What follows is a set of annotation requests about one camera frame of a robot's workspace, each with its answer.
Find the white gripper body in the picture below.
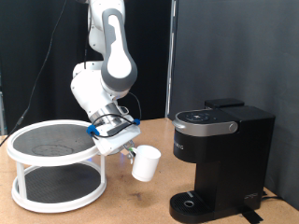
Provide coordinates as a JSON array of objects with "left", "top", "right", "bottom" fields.
[{"left": 91, "top": 121, "right": 142, "bottom": 157}]

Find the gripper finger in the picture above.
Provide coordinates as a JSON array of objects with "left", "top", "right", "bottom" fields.
[
  {"left": 123, "top": 141, "right": 136, "bottom": 153},
  {"left": 125, "top": 151, "right": 135, "bottom": 166}
]

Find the white ceramic mug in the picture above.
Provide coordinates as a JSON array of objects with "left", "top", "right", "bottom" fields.
[{"left": 130, "top": 144, "right": 163, "bottom": 183}]

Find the black Keurig coffee machine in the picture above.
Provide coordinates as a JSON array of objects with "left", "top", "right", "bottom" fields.
[{"left": 168, "top": 98, "right": 277, "bottom": 224}]

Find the white two-tier turntable stand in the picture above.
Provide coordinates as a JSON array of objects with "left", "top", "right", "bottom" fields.
[{"left": 5, "top": 119, "right": 107, "bottom": 215}]

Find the black tape strip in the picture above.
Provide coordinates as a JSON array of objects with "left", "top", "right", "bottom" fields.
[{"left": 237, "top": 206, "right": 264, "bottom": 224}]

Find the silver vertical frame pole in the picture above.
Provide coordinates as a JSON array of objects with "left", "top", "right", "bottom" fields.
[{"left": 164, "top": 0, "right": 178, "bottom": 119}]

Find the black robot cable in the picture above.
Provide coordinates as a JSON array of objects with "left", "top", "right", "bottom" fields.
[{"left": 0, "top": 0, "right": 143, "bottom": 147}]

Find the grey metal edge post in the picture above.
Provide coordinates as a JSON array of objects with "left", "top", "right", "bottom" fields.
[{"left": 0, "top": 73, "right": 7, "bottom": 136}]

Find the black power cord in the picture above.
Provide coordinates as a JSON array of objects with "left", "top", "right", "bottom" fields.
[{"left": 261, "top": 190, "right": 283, "bottom": 202}]

